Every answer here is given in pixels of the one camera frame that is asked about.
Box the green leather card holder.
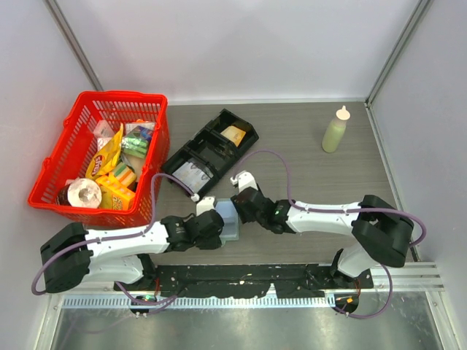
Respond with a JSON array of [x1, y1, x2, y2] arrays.
[[215, 199, 239, 245]]

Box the white credit card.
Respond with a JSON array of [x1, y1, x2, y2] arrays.
[[188, 163, 212, 193]]

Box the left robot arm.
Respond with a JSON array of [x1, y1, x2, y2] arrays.
[[38, 209, 224, 294]]

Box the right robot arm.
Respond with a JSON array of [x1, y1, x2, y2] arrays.
[[231, 187, 414, 288]]

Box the white card in tray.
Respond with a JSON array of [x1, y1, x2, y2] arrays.
[[172, 162, 198, 192]]

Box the tan card in tray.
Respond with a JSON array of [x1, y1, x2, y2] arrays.
[[220, 125, 246, 147]]

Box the black plastic organizer tray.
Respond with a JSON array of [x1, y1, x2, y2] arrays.
[[161, 109, 259, 198]]

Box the yellow cracker box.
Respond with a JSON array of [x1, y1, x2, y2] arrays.
[[96, 175, 136, 211]]

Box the green yellow sponge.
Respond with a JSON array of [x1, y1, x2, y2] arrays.
[[109, 162, 136, 187]]

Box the green squeeze bottle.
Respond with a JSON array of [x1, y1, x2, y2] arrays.
[[322, 105, 350, 153]]

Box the green sponge pack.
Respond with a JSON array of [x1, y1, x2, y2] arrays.
[[121, 136, 150, 158]]

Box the red plastic shopping basket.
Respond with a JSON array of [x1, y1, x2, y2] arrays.
[[28, 90, 170, 228]]

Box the yellow snack bag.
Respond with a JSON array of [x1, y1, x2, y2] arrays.
[[85, 123, 124, 180]]

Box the toilet paper roll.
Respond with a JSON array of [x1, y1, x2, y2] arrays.
[[67, 178, 102, 209]]

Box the white small packet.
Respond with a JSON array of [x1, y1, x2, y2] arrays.
[[93, 120, 115, 138]]

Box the dark round can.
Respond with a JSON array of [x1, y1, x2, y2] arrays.
[[55, 184, 71, 206]]

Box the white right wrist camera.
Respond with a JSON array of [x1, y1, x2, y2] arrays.
[[230, 171, 258, 192]]

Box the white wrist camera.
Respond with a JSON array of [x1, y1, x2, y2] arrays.
[[196, 196, 217, 216], [230, 171, 258, 192]]

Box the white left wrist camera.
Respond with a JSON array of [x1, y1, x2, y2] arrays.
[[196, 196, 217, 216]]

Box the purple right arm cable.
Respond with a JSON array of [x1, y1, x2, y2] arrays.
[[233, 149, 428, 322]]

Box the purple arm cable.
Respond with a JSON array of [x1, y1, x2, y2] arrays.
[[31, 173, 200, 315], [233, 149, 428, 322]]

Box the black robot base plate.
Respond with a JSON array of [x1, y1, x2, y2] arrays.
[[124, 264, 374, 299]]

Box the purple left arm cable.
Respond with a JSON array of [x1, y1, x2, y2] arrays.
[[31, 173, 200, 315]]

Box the aluminium front rail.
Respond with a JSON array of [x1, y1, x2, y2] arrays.
[[57, 262, 444, 313]]

